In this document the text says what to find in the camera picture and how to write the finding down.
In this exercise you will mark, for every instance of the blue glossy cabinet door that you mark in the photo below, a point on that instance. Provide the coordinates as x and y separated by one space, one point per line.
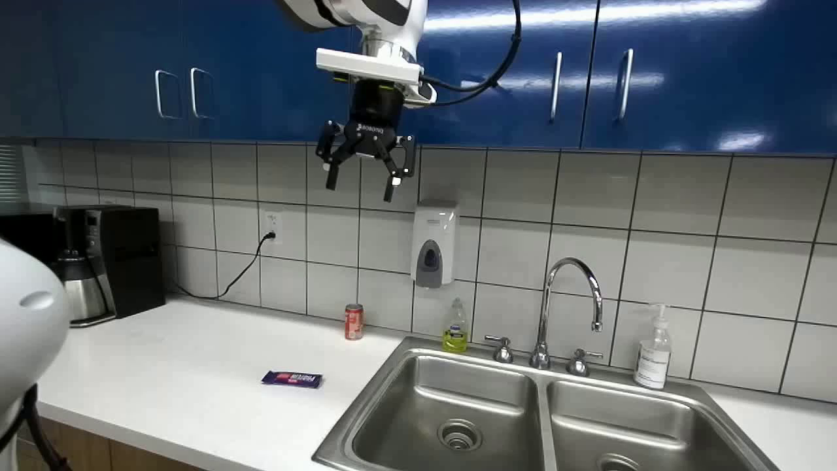
740 68
471 121
86 68
251 79

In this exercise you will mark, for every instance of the white wall soap dispenser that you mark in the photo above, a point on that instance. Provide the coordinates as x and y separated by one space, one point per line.
433 236

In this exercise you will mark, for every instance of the purple protein chocolate bar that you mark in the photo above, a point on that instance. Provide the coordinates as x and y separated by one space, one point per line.
290 376

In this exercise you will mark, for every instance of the clear pump soap bottle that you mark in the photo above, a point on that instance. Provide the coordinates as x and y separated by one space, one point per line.
651 361

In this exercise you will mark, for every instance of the chrome gooseneck faucet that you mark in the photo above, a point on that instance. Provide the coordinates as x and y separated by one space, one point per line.
545 323

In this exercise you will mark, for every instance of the chrome faucet knob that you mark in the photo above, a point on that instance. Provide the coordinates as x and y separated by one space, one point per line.
504 351
578 361

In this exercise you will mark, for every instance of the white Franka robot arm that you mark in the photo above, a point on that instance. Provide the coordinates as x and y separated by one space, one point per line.
396 40

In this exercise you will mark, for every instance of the red soda can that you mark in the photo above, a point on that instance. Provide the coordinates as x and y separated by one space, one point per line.
354 323

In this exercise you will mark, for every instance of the white wall outlet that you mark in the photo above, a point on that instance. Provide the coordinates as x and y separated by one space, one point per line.
272 225

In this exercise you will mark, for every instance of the green sponge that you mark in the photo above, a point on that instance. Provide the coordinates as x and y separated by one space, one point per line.
454 334

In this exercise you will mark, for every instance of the steel coffee carafe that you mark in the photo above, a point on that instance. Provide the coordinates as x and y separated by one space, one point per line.
81 290

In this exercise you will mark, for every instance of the wooden base cabinet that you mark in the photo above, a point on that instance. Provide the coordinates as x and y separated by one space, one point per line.
86 447

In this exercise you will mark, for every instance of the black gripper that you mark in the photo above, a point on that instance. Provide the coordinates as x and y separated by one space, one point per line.
378 106

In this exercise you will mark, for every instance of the black coffee maker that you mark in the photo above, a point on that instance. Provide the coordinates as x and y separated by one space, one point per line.
132 263

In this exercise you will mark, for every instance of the stainless steel double sink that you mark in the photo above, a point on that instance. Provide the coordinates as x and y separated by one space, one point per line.
419 408

